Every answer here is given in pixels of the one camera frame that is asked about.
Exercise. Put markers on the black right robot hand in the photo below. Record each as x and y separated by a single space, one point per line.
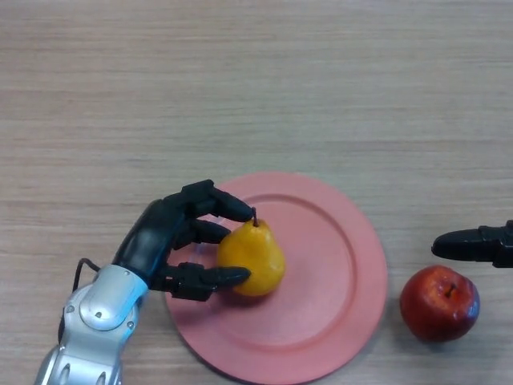
473 244

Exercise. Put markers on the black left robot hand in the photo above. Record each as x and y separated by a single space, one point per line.
148 240

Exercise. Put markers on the yellow pear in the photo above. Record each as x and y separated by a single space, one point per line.
256 252

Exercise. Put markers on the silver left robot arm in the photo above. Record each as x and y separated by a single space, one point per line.
96 321

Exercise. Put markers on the pink round plate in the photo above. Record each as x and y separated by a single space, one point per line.
320 280

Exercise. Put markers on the red apple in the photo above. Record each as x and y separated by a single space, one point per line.
435 309

